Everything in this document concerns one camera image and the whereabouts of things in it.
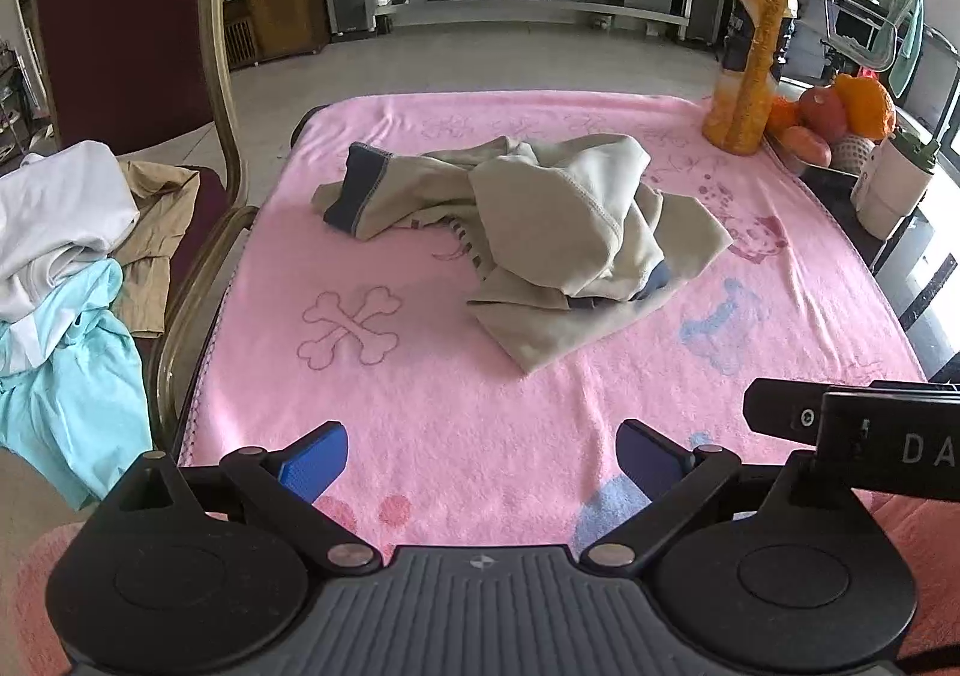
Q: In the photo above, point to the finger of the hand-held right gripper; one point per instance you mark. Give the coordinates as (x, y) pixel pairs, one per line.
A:
(780, 409)

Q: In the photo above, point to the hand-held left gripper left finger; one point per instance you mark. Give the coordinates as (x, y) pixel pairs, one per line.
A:
(315, 464)

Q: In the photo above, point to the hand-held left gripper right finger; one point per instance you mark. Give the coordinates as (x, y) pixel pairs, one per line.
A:
(643, 462)

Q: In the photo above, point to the beige sweatshirt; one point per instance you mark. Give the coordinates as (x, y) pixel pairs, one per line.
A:
(555, 211)

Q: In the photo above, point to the pink printed blanket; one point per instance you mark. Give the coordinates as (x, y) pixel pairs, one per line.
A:
(450, 383)

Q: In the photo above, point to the white cup with green lid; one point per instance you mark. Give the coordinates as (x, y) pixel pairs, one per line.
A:
(889, 188)

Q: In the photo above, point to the light blue t-shirt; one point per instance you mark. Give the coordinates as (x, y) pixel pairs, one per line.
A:
(67, 406)

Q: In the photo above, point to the fruit in white foam net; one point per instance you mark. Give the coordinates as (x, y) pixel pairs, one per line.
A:
(855, 154)

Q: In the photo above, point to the tan garment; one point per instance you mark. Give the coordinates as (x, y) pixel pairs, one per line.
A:
(161, 226)

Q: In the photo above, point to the red apple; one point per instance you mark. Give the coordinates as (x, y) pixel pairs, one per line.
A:
(821, 113)

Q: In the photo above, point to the large orange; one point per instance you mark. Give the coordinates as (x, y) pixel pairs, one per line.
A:
(866, 106)

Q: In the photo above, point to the orange juice bottle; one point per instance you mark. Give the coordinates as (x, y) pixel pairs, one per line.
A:
(750, 83)

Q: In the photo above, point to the white garment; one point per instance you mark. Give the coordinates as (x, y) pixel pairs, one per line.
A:
(60, 211)

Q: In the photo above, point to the grey drawer cabinet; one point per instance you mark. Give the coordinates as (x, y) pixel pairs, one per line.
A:
(806, 38)

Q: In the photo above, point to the wooden cabinet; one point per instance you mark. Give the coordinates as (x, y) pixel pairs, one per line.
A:
(281, 0)

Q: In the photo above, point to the teal plastic frame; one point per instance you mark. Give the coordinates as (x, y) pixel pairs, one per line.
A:
(911, 30)

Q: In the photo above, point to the maroon chair with gold frame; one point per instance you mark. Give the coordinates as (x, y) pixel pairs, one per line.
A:
(112, 8)

